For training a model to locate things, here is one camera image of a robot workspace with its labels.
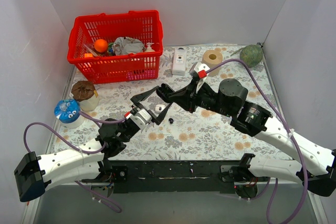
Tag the orange small block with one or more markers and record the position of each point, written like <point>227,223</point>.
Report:
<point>88,55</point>

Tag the beige toilet paper roll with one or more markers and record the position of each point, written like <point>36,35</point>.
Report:
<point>212,58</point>

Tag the white earbud charging case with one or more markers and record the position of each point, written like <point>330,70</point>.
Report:
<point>159,108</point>

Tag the red plastic shopping basket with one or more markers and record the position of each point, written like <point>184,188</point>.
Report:
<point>144,25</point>

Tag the black base bar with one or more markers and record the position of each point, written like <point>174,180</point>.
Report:
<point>224,177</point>

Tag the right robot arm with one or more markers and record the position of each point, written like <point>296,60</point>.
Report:
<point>308,160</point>

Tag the crumpled grey cloth bag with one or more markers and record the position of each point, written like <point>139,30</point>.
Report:
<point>127,45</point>

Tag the brown lid cream cup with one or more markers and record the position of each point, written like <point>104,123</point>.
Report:
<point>85,93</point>

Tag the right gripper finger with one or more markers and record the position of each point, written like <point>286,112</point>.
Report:
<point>187,94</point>
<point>187,102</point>

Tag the white pump bottle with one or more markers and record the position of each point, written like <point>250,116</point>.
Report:
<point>149,47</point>

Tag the white rectangular box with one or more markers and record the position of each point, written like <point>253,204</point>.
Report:
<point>179,62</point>

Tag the blue lid white container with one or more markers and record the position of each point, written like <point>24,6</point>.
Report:
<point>67,113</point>

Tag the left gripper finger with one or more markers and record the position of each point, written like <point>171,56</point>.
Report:
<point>137,99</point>
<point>158,118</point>

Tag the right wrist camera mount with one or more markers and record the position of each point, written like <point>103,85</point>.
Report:
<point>198,71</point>

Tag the green melon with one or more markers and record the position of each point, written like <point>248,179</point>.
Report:
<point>251,55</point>

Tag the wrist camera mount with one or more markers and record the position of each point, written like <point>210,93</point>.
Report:
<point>198,71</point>
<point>140,117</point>

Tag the floral table mat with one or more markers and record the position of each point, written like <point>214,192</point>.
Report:
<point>193,136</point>

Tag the orange fruit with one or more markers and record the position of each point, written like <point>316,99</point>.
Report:
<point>101,45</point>

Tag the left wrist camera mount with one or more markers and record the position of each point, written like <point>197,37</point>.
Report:
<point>140,117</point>

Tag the clear plastic bag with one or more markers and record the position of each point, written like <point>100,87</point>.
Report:
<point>91,50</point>

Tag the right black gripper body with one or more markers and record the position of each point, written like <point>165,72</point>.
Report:
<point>187,100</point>

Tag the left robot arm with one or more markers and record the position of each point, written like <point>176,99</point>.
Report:
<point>35,174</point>

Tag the black earbud charging case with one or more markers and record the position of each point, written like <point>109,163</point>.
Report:
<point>165,92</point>

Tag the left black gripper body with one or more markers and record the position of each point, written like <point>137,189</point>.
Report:
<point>127,129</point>

